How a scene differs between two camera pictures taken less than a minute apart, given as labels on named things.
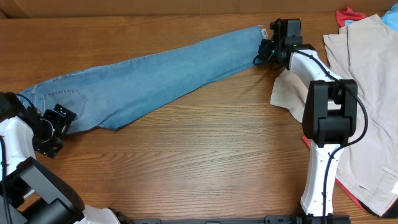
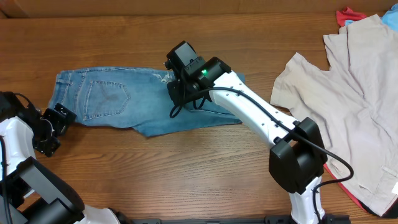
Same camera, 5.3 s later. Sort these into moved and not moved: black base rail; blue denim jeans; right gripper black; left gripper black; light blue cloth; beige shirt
Moved: blue denim jeans; right gripper black
Not moved: black base rail; beige shirt; light blue cloth; left gripper black
